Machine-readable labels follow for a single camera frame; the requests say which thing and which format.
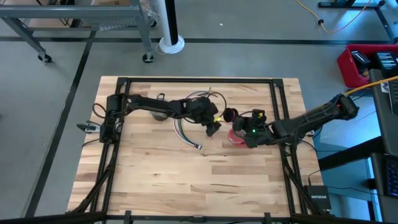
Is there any black Netgear switch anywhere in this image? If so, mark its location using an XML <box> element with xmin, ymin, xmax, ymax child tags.
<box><xmin>306</xmin><ymin>185</ymin><xmax>332</xmax><ymax>211</ymax></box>

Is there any black labelled device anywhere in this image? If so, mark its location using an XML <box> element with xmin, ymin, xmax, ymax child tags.
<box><xmin>374</xmin><ymin>52</ymin><xmax>398</xmax><ymax>71</ymax></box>
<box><xmin>351</xmin><ymin>50</ymin><xmax>371</xmax><ymax>71</ymax></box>

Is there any yellow floor cable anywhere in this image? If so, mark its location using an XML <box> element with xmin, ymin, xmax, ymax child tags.
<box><xmin>295</xmin><ymin>0</ymin><xmax>374</xmax><ymax>35</ymax></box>

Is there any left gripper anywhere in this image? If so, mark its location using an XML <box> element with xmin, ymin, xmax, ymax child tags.
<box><xmin>186</xmin><ymin>96</ymin><xmax>227</xmax><ymax>137</ymax></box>

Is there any multicoloured wire harness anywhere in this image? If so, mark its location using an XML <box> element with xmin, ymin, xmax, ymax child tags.
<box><xmin>173</xmin><ymin>88</ymin><xmax>218</xmax><ymax>151</ymax></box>

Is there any taut yellow cord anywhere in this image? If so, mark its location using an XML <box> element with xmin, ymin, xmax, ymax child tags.
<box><xmin>343</xmin><ymin>75</ymin><xmax>398</xmax><ymax>96</ymax></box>

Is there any red tape dispenser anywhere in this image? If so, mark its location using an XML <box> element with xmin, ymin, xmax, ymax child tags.
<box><xmin>228</xmin><ymin>128</ymin><xmax>247</xmax><ymax>147</ymax></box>

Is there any black keyboard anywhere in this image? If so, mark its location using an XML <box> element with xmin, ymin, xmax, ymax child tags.
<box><xmin>386</xmin><ymin>160</ymin><xmax>398</xmax><ymax>197</ymax></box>

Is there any red plastic bin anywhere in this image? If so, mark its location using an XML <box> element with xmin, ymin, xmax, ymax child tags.
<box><xmin>337</xmin><ymin>44</ymin><xmax>398</xmax><ymax>89</ymax></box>

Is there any black floor stand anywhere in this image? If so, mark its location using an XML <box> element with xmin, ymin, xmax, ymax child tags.
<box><xmin>317</xmin><ymin>0</ymin><xmax>398</xmax><ymax>43</ymax></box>

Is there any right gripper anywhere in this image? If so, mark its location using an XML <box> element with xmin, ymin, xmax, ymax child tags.
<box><xmin>231</xmin><ymin>108</ymin><xmax>272</xmax><ymax>149</ymax></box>

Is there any black rig beam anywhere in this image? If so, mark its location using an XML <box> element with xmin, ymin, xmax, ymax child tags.
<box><xmin>0</xmin><ymin>211</ymin><xmax>398</xmax><ymax>224</ymax></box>

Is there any white and black column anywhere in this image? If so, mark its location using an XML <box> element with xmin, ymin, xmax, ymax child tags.
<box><xmin>157</xmin><ymin>0</ymin><xmax>186</xmax><ymax>55</ymax></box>

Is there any rolling metal frame workbench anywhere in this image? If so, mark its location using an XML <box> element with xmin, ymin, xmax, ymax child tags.
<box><xmin>0</xmin><ymin>0</ymin><xmax>156</xmax><ymax>63</ymax></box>

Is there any black desk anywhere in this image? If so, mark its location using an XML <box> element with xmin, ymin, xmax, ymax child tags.
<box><xmin>317</xmin><ymin>68</ymin><xmax>398</xmax><ymax>224</ymax></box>

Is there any black wire spool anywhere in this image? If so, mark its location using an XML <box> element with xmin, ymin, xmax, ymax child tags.
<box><xmin>223</xmin><ymin>107</ymin><xmax>239</xmax><ymax>123</ymax></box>

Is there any black table frame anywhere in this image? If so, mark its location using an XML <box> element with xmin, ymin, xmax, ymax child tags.
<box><xmin>67</xmin><ymin>77</ymin><xmax>317</xmax><ymax>218</ymax></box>

